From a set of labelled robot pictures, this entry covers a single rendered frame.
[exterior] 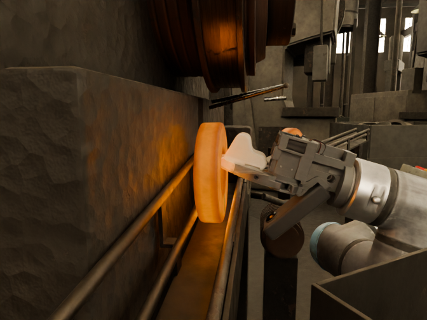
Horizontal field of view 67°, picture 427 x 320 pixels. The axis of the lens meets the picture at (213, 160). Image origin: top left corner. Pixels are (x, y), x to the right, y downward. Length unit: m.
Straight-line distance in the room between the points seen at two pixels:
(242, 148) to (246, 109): 2.94
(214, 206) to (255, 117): 2.99
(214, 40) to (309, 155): 0.24
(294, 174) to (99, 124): 0.30
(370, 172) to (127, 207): 0.33
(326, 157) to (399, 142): 2.42
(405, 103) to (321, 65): 1.69
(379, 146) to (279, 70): 1.22
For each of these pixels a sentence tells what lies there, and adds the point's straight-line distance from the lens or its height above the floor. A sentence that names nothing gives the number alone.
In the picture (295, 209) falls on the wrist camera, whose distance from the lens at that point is 0.51.
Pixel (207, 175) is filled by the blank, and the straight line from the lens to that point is 0.44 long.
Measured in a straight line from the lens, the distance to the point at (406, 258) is 0.33.
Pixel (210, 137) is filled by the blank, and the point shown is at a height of 0.80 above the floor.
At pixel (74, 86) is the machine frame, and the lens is 0.25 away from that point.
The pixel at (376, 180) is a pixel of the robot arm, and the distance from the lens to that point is 0.50.
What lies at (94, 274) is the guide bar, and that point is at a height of 0.72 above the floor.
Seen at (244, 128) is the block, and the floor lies 0.79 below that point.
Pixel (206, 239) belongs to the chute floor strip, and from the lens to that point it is 0.51.
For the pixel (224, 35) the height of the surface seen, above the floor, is 0.96.
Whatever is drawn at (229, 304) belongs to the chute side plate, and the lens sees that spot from 0.31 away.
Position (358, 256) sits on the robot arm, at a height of 0.61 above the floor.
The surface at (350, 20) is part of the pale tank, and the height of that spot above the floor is 3.16.
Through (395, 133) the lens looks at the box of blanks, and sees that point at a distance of 2.87.
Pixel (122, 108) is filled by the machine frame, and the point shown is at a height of 0.84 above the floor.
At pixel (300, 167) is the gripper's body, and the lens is 0.47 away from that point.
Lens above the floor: 0.84
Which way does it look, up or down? 8 degrees down
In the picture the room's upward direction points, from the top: straight up
